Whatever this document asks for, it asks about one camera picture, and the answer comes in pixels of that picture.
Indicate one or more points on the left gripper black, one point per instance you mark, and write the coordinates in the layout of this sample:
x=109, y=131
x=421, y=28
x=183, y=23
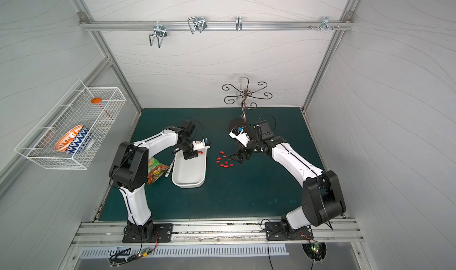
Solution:
x=192, y=153

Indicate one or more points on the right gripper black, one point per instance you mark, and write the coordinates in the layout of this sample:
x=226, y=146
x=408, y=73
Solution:
x=244, y=153

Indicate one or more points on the white plastic storage box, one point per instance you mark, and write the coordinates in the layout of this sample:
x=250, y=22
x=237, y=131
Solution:
x=189, y=173

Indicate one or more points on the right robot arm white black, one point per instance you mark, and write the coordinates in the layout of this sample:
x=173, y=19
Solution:
x=322, y=197

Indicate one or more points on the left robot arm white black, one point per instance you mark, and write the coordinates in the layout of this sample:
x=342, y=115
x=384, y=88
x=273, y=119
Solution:
x=129, y=170

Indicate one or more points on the metal scroll hook stand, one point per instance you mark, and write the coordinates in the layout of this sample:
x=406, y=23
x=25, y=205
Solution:
x=245, y=97

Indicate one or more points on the metal spoon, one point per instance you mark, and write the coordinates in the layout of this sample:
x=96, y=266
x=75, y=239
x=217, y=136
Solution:
x=170, y=168

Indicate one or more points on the green snack packet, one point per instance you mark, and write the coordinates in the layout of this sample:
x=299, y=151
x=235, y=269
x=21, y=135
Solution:
x=155, y=170

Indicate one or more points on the orange spoon in basket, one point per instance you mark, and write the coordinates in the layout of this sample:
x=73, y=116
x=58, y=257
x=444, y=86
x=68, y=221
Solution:
x=98, y=101

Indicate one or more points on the orange blue patterned bowl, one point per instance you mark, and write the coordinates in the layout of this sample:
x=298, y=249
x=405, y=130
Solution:
x=78, y=139

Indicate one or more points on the double prong metal hook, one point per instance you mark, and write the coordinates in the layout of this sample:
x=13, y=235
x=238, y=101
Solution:
x=158, y=35

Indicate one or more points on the small flat metal hook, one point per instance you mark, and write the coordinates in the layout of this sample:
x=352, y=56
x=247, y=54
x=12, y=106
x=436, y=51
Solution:
x=238, y=23

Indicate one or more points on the looped metal hook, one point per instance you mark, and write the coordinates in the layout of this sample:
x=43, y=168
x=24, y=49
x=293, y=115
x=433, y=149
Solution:
x=197, y=24

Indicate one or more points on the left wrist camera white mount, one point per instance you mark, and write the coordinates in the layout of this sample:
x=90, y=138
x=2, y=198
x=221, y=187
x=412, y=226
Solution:
x=201, y=145

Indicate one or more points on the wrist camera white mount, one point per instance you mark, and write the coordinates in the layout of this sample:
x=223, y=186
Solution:
x=240, y=135
x=201, y=145

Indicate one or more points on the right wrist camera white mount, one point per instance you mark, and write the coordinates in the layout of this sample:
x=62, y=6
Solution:
x=240, y=135

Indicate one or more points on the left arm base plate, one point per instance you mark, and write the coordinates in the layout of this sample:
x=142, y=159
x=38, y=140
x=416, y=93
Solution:
x=149, y=233

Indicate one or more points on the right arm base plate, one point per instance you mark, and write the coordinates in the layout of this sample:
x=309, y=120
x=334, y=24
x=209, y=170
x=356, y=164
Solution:
x=275, y=231

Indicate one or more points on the white slotted cable duct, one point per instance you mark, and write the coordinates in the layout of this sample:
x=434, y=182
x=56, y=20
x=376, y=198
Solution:
x=188, y=251

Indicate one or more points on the aluminium front rail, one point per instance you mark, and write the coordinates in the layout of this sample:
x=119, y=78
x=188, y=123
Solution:
x=216, y=231

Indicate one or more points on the aluminium rail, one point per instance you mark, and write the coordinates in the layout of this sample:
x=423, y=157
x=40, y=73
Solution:
x=216, y=231
x=211, y=25

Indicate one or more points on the white wire basket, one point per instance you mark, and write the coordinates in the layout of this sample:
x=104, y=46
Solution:
x=73, y=109

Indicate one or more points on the left controller board with wires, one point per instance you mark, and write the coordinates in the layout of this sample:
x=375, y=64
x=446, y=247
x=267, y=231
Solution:
x=131, y=256

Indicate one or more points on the aluminium top rail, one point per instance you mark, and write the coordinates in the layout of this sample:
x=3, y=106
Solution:
x=211, y=25

